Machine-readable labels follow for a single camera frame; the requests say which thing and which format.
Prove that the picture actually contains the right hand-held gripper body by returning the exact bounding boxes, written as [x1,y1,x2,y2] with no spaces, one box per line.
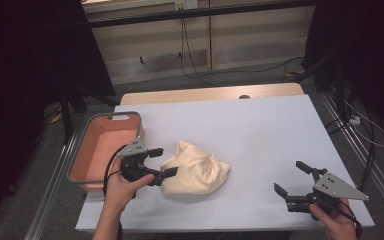
[286,167,371,222]

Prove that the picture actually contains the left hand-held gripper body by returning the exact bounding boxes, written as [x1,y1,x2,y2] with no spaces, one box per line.
[115,137,166,200]

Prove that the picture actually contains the cream cloth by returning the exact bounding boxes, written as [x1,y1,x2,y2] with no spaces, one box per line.
[159,139,232,196]

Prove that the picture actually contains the pink storage basket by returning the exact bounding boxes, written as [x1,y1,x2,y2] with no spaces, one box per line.
[66,111,146,193]

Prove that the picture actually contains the person's left hand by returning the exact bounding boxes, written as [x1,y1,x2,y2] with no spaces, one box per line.
[103,165,156,215]

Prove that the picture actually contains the person's right hand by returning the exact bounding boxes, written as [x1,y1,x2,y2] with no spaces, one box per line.
[308,197,360,240]

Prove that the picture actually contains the white table mat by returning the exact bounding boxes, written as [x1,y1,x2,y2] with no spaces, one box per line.
[74,94,376,233]

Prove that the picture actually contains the wooden table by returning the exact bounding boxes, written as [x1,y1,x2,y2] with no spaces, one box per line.
[119,82,305,107]

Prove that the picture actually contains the black stand leg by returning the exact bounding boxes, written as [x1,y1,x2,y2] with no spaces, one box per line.
[59,87,121,145]
[291,53,346,116]

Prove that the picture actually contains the black curtain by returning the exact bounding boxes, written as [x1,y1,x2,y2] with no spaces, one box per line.
[0,0,116,231]
[303,0,384,138]

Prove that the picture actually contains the black horizontal bar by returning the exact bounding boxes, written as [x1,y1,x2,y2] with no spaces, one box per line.
[87,0,315,30]

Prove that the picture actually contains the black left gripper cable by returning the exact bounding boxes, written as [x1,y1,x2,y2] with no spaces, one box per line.
[102,143,130,198]

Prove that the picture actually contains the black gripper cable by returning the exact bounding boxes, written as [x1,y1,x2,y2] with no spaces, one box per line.
[326,198,363,240]
[102,143,130,198]

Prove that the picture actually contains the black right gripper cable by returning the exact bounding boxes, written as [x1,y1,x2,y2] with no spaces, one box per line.
[326,198,363,240]

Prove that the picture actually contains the aluminium floor rail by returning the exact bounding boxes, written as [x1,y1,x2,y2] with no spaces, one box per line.
[319,92,384,219]
[24,131,82,240]

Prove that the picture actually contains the black floor cable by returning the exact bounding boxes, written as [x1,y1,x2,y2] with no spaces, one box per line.
[324,94,377,193]

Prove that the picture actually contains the white cable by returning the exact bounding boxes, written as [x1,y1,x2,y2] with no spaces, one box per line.
[343,99,384,149]

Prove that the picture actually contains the black hanging cable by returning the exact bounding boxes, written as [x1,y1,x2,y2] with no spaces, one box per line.
[179,17,305,88]

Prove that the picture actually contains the white wall outlet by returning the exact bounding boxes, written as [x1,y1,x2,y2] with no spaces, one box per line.
[174,0,199,10]

